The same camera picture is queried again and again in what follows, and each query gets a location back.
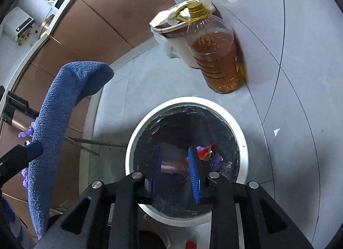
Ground colourful trash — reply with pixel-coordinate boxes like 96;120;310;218
197;146;223;171

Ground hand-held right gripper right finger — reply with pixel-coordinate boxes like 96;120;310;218
188;147;314;249

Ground grey kitchen countertop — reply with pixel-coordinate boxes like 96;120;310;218
0;0;92;105

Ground white water heater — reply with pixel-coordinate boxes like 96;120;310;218
3;6;36;41

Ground red wrapper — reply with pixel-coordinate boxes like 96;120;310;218
199;144;219;162

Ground cooking oil bottle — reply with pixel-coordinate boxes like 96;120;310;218
174;0;245;94

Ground purple plastic glove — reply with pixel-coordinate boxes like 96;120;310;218
18;122;36;188

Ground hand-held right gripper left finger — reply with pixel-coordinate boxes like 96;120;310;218
35;146;162;249

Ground black cabinet handle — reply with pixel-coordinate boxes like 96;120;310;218
4;91;30;126

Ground white round trash bin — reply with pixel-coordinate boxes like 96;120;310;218
125;96;247;225

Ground blue fluffy towel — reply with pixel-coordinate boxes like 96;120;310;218
27;61;115;240

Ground small white waste bin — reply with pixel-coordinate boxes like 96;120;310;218
149;0;217;69

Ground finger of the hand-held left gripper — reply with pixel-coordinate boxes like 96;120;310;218
25;141;43;160

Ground copper pot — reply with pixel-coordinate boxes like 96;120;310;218
39;15;55;39

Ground brown kitchen cabinets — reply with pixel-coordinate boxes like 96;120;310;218
0;0;176;239

